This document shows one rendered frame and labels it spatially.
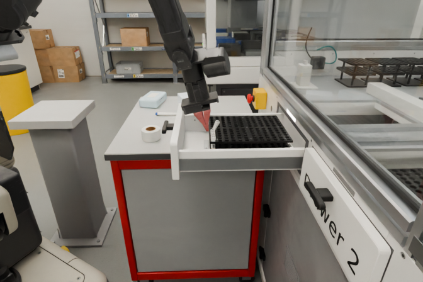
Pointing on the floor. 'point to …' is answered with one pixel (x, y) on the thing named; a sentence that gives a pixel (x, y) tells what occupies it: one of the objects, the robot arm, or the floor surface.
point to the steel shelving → (129, 17)
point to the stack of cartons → (56, 58)
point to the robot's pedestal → (68, 170)
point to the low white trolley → (183, 204)
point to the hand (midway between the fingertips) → (206, 128)
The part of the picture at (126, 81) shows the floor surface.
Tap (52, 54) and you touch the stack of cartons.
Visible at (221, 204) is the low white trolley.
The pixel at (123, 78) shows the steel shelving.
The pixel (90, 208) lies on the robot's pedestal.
